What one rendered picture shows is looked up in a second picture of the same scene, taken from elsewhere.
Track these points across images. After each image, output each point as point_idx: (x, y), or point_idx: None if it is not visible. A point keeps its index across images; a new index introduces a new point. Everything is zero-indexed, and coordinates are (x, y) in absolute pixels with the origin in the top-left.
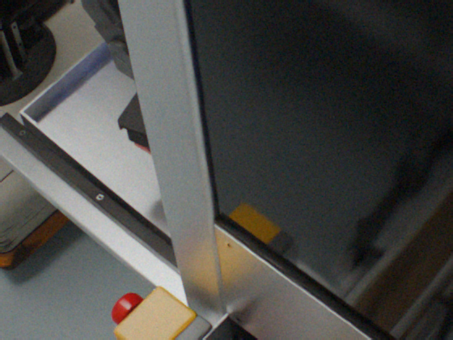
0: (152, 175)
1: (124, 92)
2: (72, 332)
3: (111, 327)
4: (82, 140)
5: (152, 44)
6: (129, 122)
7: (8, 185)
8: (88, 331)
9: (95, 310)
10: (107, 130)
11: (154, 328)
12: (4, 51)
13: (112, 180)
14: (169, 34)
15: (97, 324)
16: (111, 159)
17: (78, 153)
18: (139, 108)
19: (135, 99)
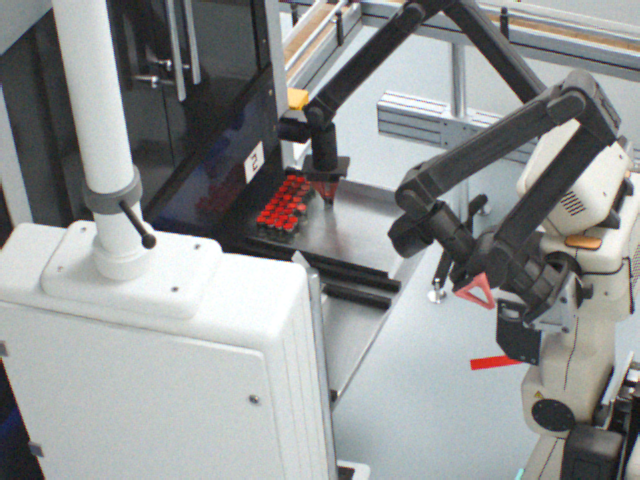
0: (344, 207)
1: (382, 238)
2: (483, 458)
3: (455, 471)
4: (393, 212)
5: None
6: (343, 157)
7: (550, 436)
8: (471, 462)
9: (473, 477)
10: (381, 219)
11: (291, 95)
12: None
13: (364, 200)
14: None
15: (467, 469)
16: (371, 208)
17: (391, 206)
18: (341, 163)
19: (346, 166)
